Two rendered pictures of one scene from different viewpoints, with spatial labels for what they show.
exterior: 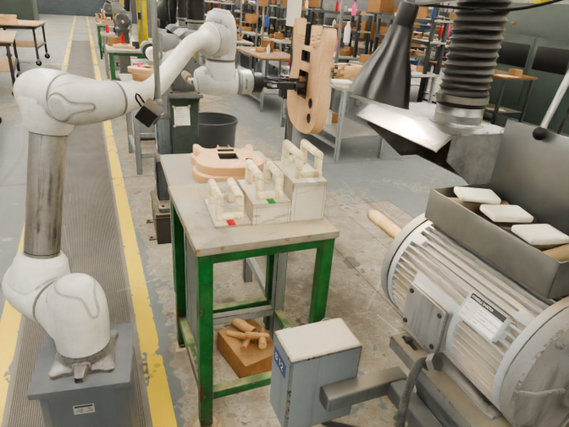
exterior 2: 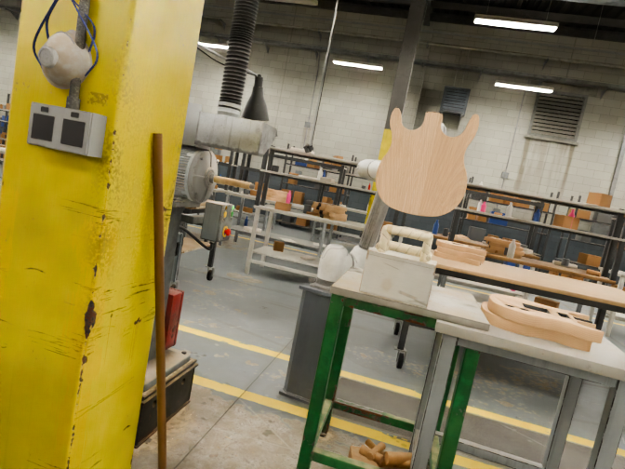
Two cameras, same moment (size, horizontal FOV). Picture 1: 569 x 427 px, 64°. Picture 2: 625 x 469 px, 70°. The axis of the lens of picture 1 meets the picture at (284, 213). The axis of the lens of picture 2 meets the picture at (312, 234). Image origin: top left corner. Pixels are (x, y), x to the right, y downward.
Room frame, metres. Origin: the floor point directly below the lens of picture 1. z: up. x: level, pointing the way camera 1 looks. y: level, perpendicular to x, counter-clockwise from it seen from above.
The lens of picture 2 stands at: (2.56, -1.73, 1.32)
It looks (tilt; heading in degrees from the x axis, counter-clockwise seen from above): 6 degrees down; 126
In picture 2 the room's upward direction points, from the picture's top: 11 degrees clockwise
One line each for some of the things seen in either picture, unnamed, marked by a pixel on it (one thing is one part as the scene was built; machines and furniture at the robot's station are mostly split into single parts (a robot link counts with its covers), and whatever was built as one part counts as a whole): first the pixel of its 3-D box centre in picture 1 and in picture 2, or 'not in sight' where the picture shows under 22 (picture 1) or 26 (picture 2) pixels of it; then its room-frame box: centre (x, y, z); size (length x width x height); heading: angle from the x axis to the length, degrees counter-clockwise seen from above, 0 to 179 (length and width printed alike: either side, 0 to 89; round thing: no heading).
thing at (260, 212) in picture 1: (262, 200); not in sight; (1.75, 0.10, 0.98); 0.27 x 0.16 x 0.09; 21
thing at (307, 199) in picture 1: (297, 189); (398, 275); (1.80, -0.05, 1.02); 0.27 x 0.15 x 0.17; 21
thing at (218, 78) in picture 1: (215, 77); not in sight; (1.69, 0.29, 1.47); 0.16 x 0.11 x 0.13; 110
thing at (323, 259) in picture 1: (316, 324); (318, 395); (1.62, -0.18, 0.45); 0.05 x 0.05 x 0.90; 24
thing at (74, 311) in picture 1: (77, 310); (334, 261); (1.08, 0.60, 0.87); 0.18 x 0.16 x 0.22; 60
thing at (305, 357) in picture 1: (337, 404); (203, 224); (0.69, -0.14, 0.99); 0.24 x 0.21 x 0.26; 24
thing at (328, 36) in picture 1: (326, 41); (399, 120); (1.69, -0.10, 1.63); 0.07 x 0.04 x 0.09; 20
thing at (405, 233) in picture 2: (311, 148); (406, 233); (1.82, -0.09, 1.20); 0.20 x 0.03 x 0.03; 20
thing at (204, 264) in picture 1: (205, 347); (338, 355); (1.42, 0.28, 0.45); 0.05 x 0.05 x 0.90; 24
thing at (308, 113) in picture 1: (308, 79); (423, 164); (1.81, -0.05, 1.47); 0.35 x 0.04 x 0.40; 20
